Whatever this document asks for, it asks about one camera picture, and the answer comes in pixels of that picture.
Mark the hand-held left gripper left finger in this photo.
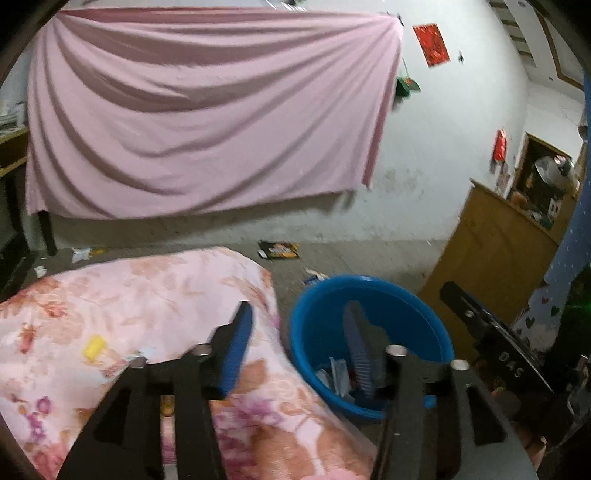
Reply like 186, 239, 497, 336
55, 300, 256, 480

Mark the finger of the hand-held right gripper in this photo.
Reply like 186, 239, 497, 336
440, 281, 503, 344

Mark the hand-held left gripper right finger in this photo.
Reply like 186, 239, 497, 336
342, 300, 539, 480

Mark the grey silver wrapper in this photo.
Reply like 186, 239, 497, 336
318, 355, 354, 398

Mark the blue plastic bucket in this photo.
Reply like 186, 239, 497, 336
290, 275, 455, 422

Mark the small yellow item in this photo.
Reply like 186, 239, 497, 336
83, 335, 108, 363

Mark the wooden cabinet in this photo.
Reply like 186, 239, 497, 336
418, 178, 561, 326

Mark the black snack packet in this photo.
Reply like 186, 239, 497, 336
257, 240, 301, 260

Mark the floral blanket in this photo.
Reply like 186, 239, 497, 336
0, 247, 377, 480

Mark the metal bowl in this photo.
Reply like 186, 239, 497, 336
533, 156, 575, 190

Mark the green hanging pouch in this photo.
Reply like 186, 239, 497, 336
394, 76, 422, 99

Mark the dark table leg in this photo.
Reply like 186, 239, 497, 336
38, 210, 58, 257

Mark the wooden shelf desk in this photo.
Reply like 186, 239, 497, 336
0, 127, 32, 296

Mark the stack of books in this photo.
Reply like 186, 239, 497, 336
0, 99, 27, 134

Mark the dark wooden frame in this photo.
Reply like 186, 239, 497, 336
513, 132, 581, 232

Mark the pink wall cloth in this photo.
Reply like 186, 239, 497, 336
25, 7, 403, 221

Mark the red wall paper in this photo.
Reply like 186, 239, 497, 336
412, 23, 451, 68

